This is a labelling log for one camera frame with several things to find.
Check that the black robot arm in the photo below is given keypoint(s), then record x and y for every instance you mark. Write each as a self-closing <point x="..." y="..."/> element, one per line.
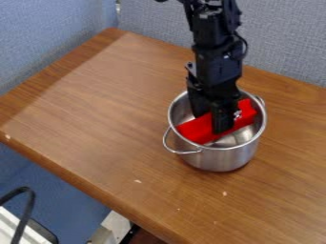
<point x="219" y="49"/>

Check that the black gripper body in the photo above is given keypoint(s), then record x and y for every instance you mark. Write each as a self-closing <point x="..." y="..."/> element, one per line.
<point x="213" y="72"/>

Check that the white table leg base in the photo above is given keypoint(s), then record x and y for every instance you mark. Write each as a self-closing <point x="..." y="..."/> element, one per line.
<point x="112" y="230"/>

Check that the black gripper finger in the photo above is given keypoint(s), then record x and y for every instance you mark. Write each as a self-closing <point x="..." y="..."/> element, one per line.
<point x="223" y="109"/>
<point x="197" y="101"/>

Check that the red rectangular block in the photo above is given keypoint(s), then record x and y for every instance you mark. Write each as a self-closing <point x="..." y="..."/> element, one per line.
<point x="197" y="129"/>

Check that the stainless steel pot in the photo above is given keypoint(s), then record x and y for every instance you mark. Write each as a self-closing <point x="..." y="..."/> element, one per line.
<point x="225" y="153"/>

